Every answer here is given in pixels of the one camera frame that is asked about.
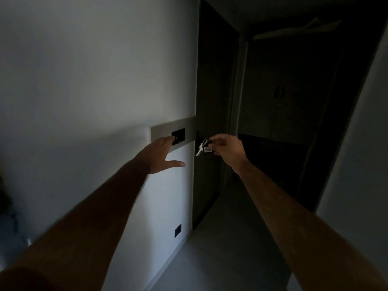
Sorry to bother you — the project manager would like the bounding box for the person's left hand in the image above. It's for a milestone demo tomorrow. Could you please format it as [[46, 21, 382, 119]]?
[[135, 136, 186, 175]]

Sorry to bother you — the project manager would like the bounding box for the person's right hand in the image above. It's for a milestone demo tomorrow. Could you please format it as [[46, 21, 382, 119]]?
[[208, 134, 251, 175]]

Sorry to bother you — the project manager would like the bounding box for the silver key bunch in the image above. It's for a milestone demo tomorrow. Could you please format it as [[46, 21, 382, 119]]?
[[195, 138, 212, 157]]

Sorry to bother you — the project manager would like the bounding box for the person's right forearm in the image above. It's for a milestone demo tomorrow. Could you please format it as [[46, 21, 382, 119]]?
[[233, 162, 388, 291]]

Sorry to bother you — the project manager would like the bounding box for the person's left forearm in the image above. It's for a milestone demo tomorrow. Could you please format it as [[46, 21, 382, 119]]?
[[0, 158, 151, 291]]

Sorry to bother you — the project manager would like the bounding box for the dark wooden door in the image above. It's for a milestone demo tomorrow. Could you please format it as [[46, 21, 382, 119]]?
[[192, 0, 240, 231]]

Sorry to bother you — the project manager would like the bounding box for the dark wardrobe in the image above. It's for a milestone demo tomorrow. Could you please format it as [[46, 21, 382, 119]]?
[[238, 27, 337, 146]]

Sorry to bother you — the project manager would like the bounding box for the ceiling fan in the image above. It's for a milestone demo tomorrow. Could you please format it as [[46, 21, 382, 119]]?
[[252, 17, 344, 40]]

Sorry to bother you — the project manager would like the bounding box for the black wall switch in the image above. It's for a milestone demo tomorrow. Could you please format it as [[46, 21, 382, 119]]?
[[171, 128, 186, 147]]

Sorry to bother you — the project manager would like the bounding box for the grey wall switch panel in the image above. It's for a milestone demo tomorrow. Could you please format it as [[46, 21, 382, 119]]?
[[148, 116, 197, 154]]

